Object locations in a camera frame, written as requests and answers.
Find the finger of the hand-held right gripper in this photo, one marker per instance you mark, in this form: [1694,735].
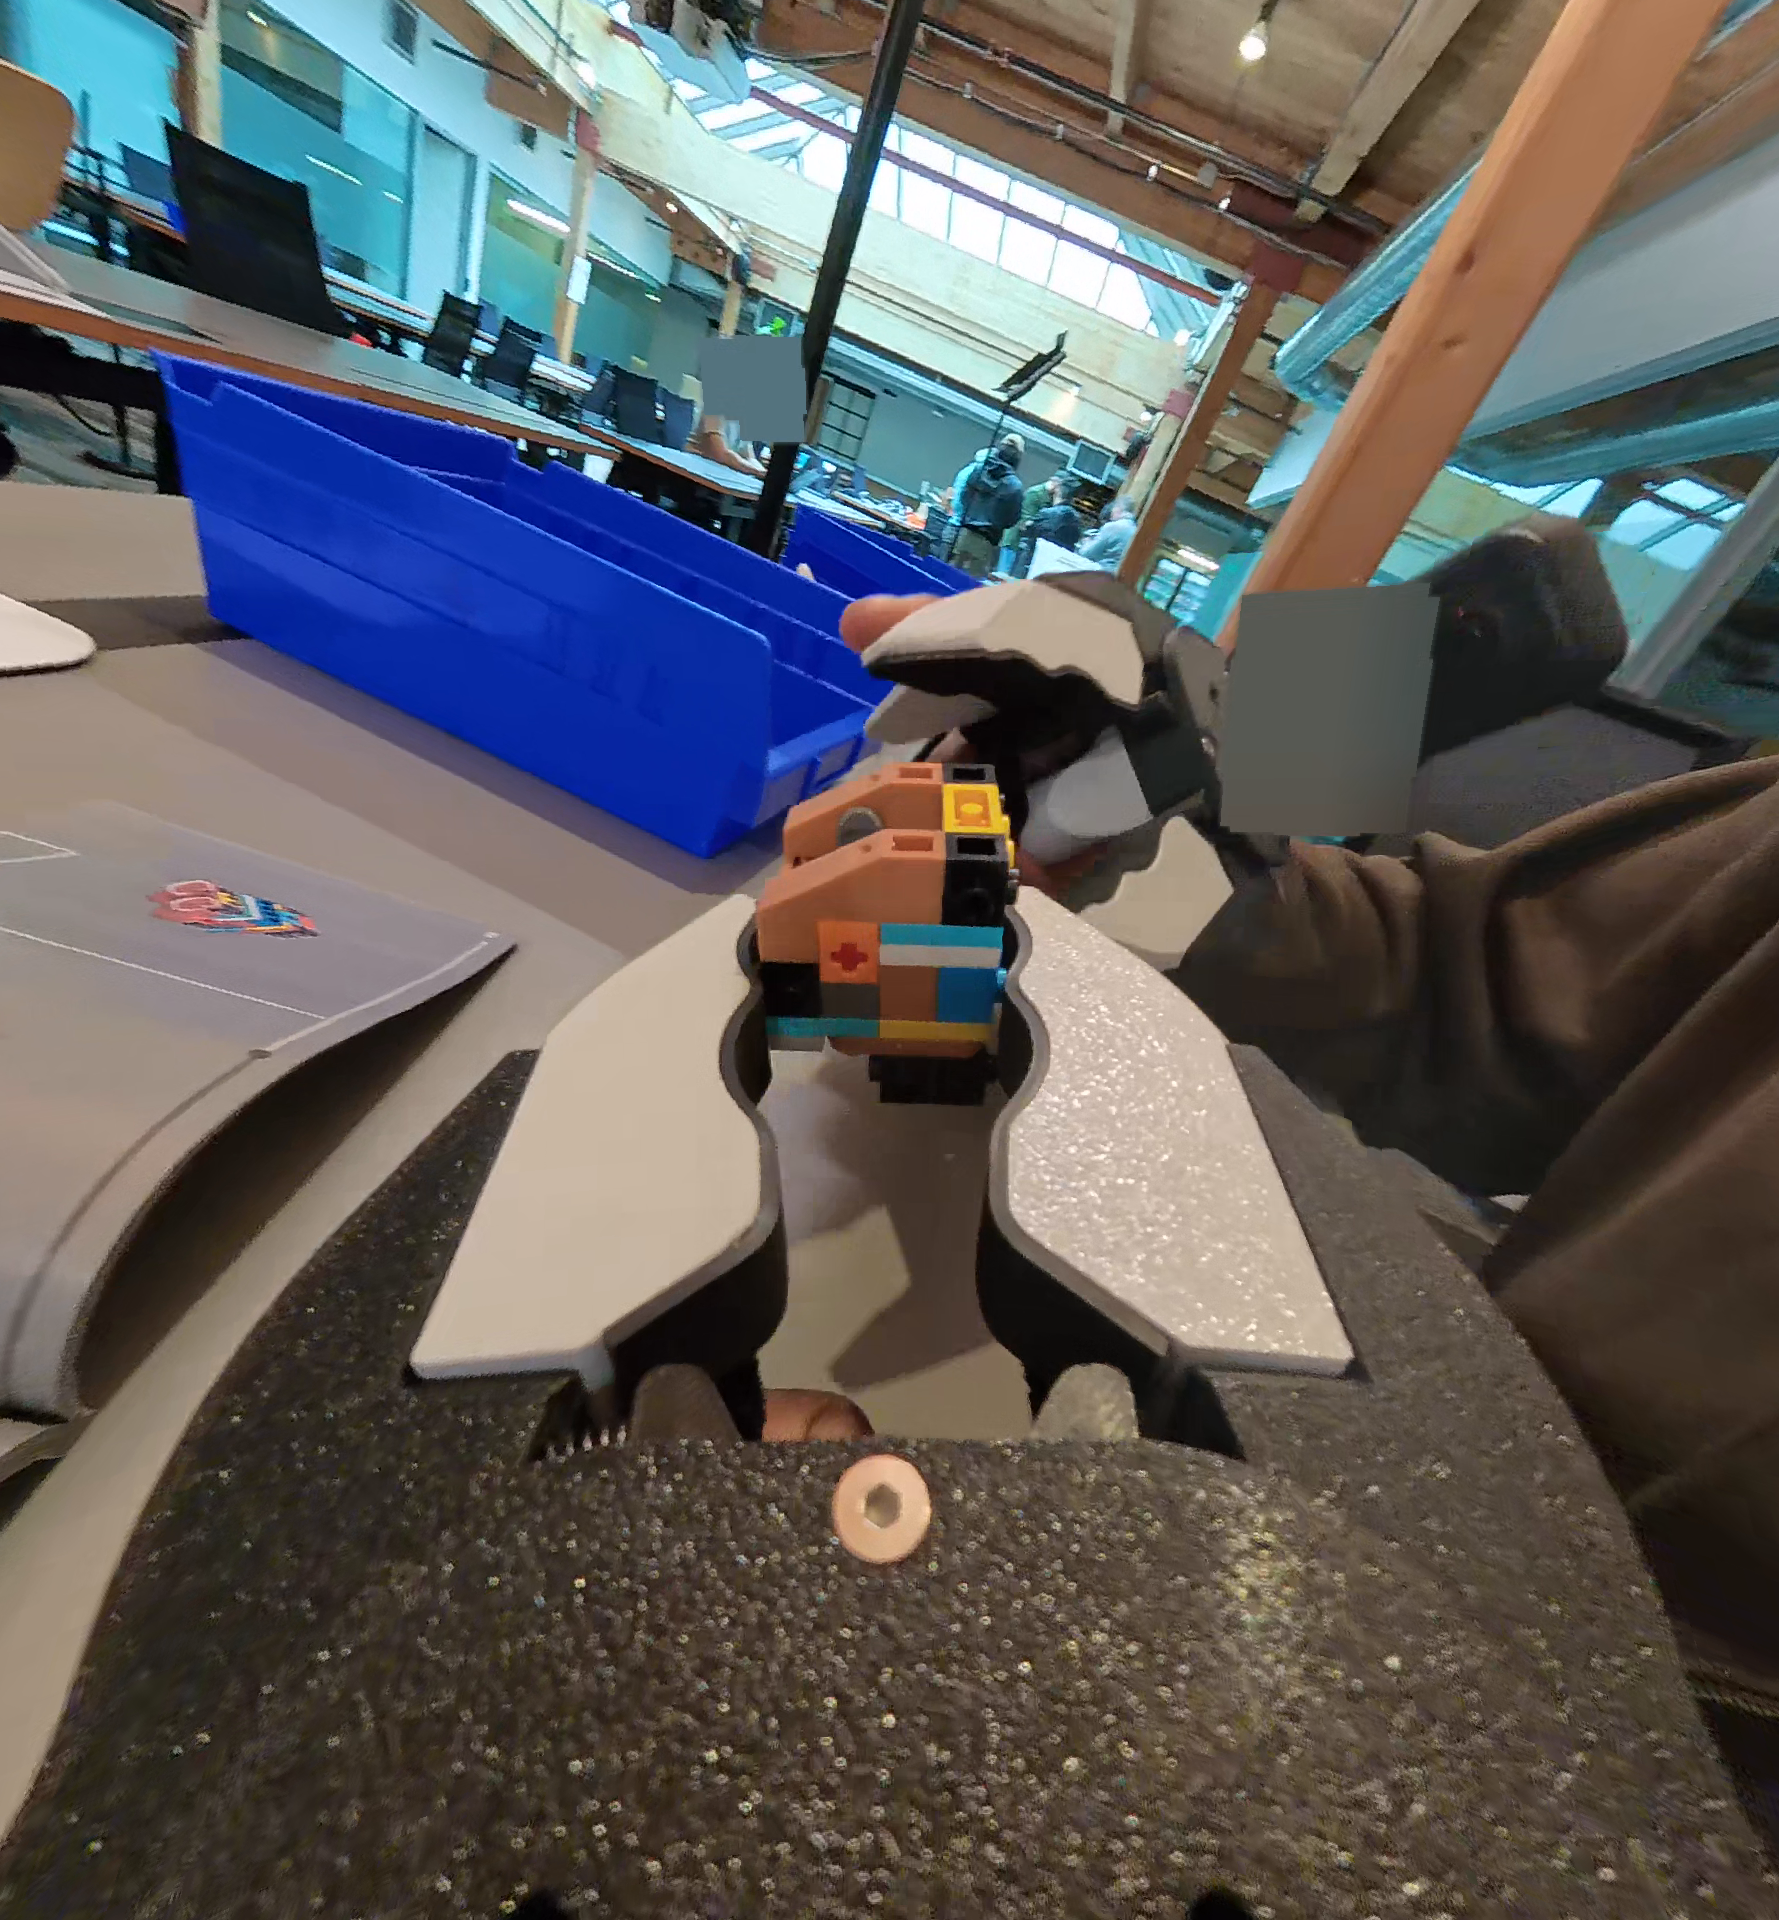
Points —
[1039,624]
[1158,901]

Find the wooden post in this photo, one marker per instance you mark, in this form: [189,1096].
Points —
[1473,271]

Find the black stand pole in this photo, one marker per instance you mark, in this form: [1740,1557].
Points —
[844,227]

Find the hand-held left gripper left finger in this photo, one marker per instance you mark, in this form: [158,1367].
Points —
[620,1171]

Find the person's right hand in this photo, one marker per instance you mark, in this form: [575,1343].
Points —
[889,615]

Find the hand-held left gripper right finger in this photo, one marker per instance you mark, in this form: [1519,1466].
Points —
[1158,1171]

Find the grey desk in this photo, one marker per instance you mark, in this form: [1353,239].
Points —
[303,719]

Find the person's brown jacket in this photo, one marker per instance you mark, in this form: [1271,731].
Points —
[1700,1351]

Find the black office chair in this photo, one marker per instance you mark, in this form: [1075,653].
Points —
[454,330]
[252,227]

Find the brown teal toy brick model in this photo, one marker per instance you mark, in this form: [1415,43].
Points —
[889,959]

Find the black music stand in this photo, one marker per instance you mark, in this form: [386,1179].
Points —
[1032,376]

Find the long grey table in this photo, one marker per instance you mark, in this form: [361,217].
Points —
[229,345]

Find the grey instruction booklet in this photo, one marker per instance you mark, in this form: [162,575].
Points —
[154,1081]

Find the blue storage bin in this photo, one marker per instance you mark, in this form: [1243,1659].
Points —
[454,601]
[873,555]

